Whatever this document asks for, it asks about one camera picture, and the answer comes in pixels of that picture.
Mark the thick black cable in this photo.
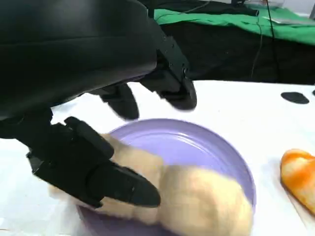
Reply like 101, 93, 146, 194
266, 0, 283, 83

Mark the orange and white bread roll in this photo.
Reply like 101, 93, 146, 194
280, 148, 315, 214

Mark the thin black cable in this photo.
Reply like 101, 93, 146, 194
251, 14, 263, 82

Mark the lilac plate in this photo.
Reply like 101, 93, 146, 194
76, 118, 257, 236

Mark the large black oval table mark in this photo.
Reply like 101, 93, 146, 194
281, 91, 310, 105

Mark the green cloth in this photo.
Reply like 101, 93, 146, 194
154, 8, 315, 46

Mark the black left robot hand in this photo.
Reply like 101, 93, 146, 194
0, 0, 198, 209

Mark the black backdrop cloth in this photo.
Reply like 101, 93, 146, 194
152, 0, 315, 86

